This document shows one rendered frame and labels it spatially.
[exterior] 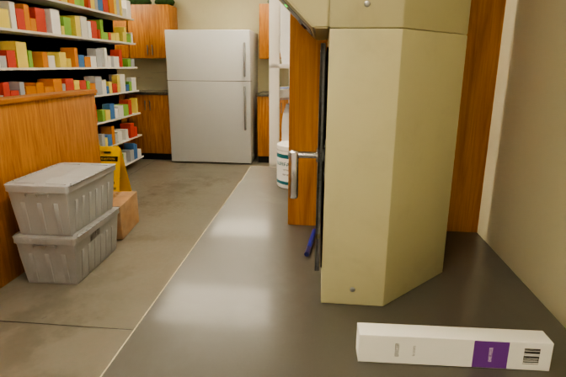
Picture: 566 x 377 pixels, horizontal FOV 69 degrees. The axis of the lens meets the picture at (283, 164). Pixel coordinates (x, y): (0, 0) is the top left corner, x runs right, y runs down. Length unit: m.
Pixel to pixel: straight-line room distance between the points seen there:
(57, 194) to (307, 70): 2.03
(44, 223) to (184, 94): 3.38
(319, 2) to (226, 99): 5.07
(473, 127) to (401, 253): 0.44
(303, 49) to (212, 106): 4.77
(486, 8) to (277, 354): 0.86
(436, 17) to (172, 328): 0.66
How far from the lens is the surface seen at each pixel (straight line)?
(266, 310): 0.77
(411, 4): 0.70
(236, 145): 5.77
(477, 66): 1.10
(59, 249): 2.93
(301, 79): 1.04
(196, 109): 5.83
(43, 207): 2.88
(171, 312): 0.78
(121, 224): 3.52
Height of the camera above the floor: 1.35
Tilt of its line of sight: 14 degrees down
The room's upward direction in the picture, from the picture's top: straight up
